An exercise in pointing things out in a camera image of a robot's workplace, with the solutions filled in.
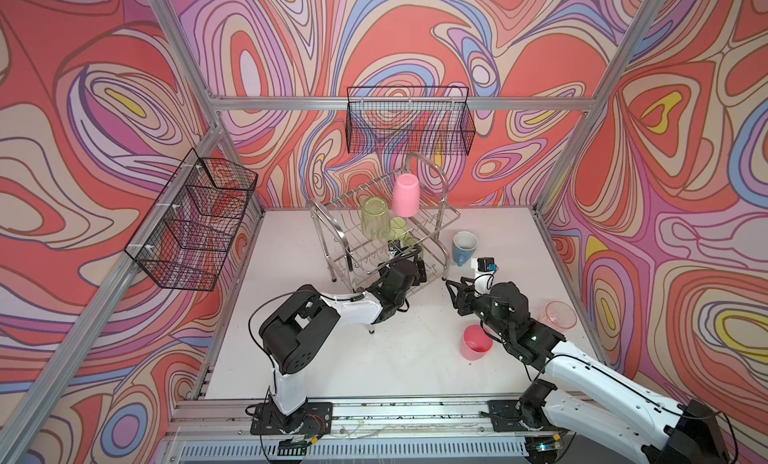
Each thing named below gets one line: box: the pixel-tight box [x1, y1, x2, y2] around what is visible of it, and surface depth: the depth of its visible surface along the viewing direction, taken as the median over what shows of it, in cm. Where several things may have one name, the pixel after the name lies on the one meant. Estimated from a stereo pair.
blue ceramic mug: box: [452, 231, 479, 267], surface depth 100 cm
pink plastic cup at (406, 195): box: [392, 173, 420, 218], surface depth 77 cm
